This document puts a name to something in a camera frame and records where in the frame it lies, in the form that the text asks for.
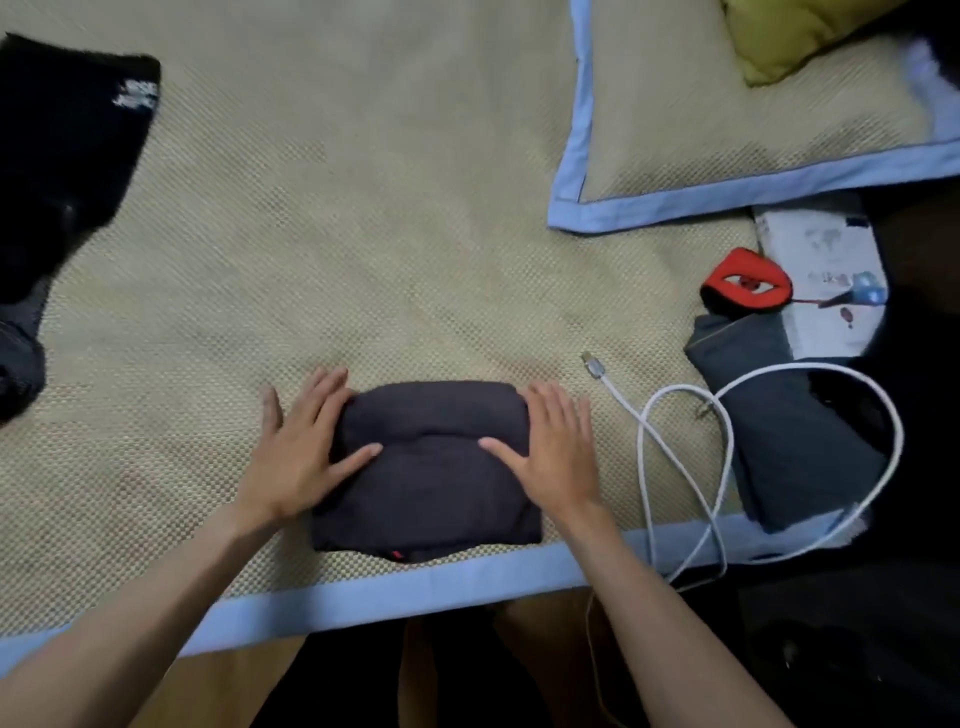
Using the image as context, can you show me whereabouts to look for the white printed box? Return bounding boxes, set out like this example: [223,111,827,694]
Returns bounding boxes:
[752,196,891,362]

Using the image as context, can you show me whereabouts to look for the person's right hand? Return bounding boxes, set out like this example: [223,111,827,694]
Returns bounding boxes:
[477,380,611,535]

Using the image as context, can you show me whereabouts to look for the black garment with white print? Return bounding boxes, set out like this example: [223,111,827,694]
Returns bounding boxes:
[0,32,163,305]

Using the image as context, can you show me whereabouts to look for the person's left hand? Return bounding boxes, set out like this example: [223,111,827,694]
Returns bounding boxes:
[232,366,384,528]

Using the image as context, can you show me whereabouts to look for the white charging cable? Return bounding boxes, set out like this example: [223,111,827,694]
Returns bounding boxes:
[580,351,906,595]

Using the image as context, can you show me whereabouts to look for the woven mat with blue border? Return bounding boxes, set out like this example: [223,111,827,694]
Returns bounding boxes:
[0,0,871,680]

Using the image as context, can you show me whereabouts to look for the person's left forearm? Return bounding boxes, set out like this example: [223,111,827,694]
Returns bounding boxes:
[0,499,292,728]

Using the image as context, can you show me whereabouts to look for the person's legs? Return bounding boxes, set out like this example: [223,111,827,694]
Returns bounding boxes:
[396,588,631,728]

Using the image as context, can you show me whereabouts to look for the crumpled dark grey cloth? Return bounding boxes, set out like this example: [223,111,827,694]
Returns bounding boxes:
[0,276,55,426]

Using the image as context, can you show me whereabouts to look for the folded grey-blue cloth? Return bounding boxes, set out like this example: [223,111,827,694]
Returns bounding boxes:
[683,311,891,535]

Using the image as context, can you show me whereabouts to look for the dark grey garment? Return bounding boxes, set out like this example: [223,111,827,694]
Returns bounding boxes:
[309,380,545,565]

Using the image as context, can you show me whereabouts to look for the yellow-green cushion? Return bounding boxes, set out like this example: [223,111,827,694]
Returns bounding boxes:
[720,0,910,88]

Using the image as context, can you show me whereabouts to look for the person's right forearm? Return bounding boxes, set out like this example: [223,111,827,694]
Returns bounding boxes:
[556,508,798,728]

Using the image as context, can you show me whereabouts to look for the woven pillow with blue border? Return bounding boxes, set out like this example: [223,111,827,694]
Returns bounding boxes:
[546,0,960,235]

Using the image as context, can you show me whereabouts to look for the red and black pouch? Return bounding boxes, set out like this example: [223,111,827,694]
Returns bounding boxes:
[699,246,795,318]

